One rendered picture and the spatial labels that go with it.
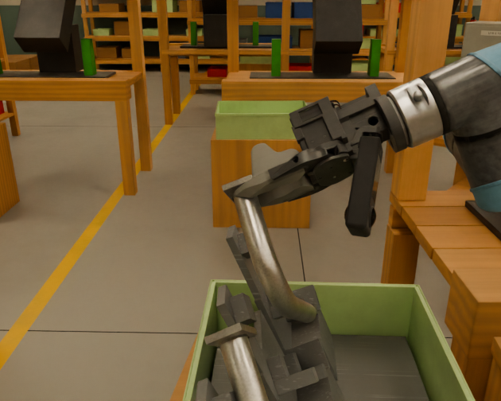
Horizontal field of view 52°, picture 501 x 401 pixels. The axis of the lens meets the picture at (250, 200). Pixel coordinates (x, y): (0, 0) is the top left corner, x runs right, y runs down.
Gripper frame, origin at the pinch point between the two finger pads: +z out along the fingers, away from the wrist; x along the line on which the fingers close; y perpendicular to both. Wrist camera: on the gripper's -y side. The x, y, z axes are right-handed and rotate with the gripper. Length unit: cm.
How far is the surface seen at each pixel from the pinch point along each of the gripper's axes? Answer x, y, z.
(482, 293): -61, -14, -30
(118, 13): -639, 768, 235
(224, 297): -2.9, -9.6, 7.7
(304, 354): -28.9, -16.3, 4.8
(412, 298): -49, -11, -16
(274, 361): -14.0, -17.6, 6.6
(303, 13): -558, 503, -73
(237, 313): -4.4, -11.6, 7.1
